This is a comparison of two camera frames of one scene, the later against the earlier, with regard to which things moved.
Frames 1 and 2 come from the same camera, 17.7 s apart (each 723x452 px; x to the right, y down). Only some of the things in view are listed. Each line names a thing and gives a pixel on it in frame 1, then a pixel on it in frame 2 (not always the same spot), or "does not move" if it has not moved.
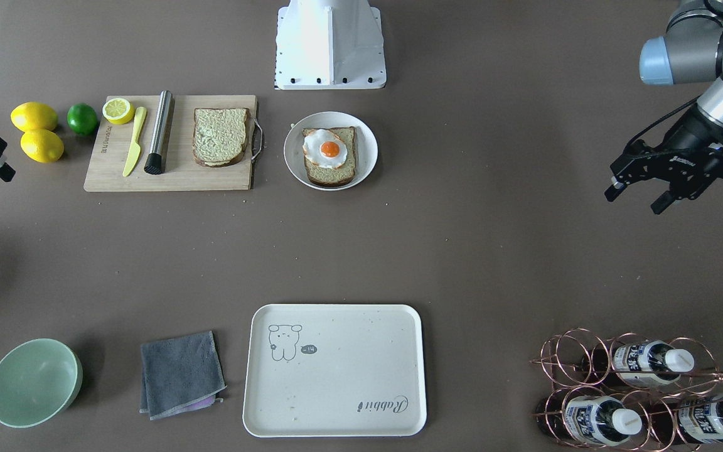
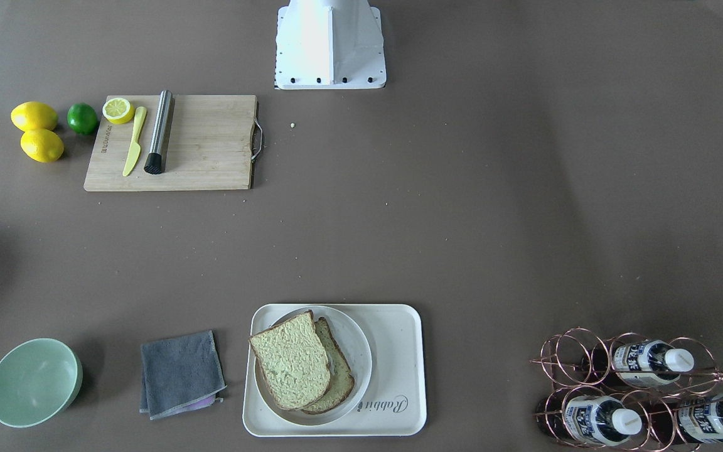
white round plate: [366, 147] -> [351, 340]
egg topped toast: [342, 174] -> [342, 382]
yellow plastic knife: [135, 151] does not move
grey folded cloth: [180, 375] does not move
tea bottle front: [594, 420] does not move
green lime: [81, 118] does not move
